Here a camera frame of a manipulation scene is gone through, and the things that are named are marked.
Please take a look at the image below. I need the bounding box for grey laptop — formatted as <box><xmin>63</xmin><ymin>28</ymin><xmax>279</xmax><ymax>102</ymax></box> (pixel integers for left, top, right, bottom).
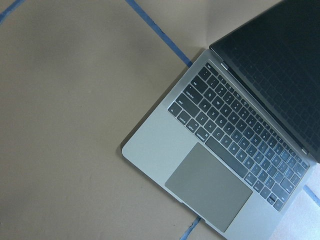
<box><xmin>121</xmin><ymin>0</ymin><xmax>320</xmax><ymax>240</ymax></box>

